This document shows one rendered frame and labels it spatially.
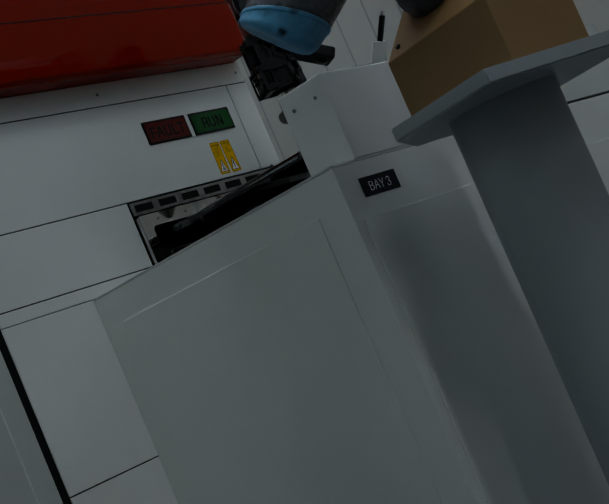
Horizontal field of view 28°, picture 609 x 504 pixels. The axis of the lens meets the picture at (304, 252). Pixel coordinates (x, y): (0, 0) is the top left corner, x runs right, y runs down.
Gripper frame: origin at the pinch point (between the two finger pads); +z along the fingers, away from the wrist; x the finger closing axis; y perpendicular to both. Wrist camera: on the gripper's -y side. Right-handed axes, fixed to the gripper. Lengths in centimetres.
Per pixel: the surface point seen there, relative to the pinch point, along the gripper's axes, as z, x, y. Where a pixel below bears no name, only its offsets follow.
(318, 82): 3, 51, 19
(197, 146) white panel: -7.4, -19.0, 17.4
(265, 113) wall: -72, -325, -119
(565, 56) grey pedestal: 18, 85, 1
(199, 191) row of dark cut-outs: 1.9, -16.5, 21.5
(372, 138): 14, 49, 13
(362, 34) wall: -71, -236, -138
